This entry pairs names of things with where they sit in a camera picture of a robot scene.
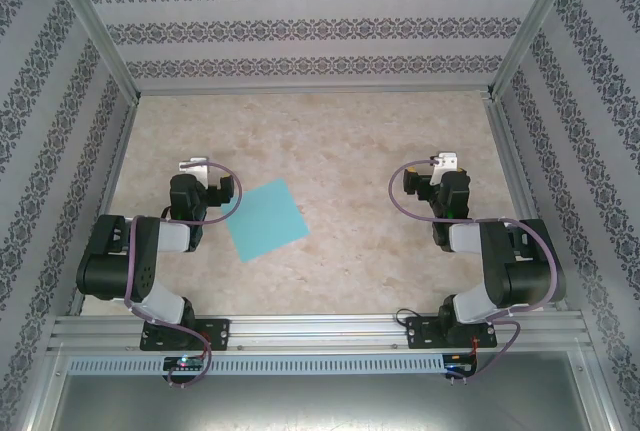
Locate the grey sheet metal panel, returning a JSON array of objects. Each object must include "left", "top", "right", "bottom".
[{"left": 47, "top": 373, "right": 599, "bottom": 431}]

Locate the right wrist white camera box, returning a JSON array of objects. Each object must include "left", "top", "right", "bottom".
[{"left": 429, "top": 151, "right": 460, "bottom": 187}]

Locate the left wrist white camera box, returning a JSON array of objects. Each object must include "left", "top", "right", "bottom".
[{"left": 178, "top": 155, "right": 211, "bottom": 183}]

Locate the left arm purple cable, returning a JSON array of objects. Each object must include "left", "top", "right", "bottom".
[{"left": 124, "top": 160, "right": 244, "bottom": 390}]

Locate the aluminium mounting rail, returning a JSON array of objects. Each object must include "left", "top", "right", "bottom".
[{"left": 47, "top": 311, "right": 596, "bottom": 353}]

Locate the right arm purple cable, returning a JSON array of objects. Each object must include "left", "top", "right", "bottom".
[{"left": 389, "top": 159, "right": 560, "bottom": 385}]

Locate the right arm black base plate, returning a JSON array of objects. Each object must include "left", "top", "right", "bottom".
[{"left": 404, "top": 314, "right": 499, "bottom": 351}]

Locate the short aluminium frame post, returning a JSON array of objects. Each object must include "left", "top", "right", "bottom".
[
  {"left": 568, "top": 345, "right": 627, "bottom": 431},
  {"left": 19, "top": 345, "right": 71, "bottom": 431}
]

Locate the aluminium table side rail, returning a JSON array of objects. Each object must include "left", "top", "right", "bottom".
[
  {"left": 480, "top": 91, "right": 570, "bottom": 313},
  {"left": 66, "top": 94, "right": 144, "bottom": 317}
]

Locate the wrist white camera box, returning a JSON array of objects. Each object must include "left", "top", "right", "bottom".
[
  {"left": 178, "top": 155, "right": 211, "bottom": 183},
  {"left": 429, "top": 151, "right": 460, "bottom": 187}
]

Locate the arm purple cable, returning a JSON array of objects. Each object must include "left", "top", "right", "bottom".
[
  {"left": 124, "top": 160, "right": 244, "bottom": 390},
  {"left": 389, "top": 159, "right": 560, "bottom": 385}
]

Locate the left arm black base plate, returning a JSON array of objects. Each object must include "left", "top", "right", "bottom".
[{"left": 139, "top": 317, "right": 233, "bottom": 353}]

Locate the grey slotted cable duct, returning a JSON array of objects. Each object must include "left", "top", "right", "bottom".
[{"left": 67, "top": 353, "right": 447, "bottom": 376}]

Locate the teal paper sheet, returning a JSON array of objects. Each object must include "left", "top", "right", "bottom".
[{"left": 223, "top": 178, "right": 311, "bottom": 264}]

